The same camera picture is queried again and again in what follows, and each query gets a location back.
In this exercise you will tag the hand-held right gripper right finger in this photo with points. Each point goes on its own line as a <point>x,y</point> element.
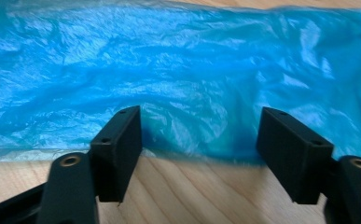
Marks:
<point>293,155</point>

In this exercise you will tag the blue plastic trash bag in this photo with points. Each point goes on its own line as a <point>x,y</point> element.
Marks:
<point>181,77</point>

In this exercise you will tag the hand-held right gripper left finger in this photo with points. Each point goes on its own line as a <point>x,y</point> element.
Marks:
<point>116,155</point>

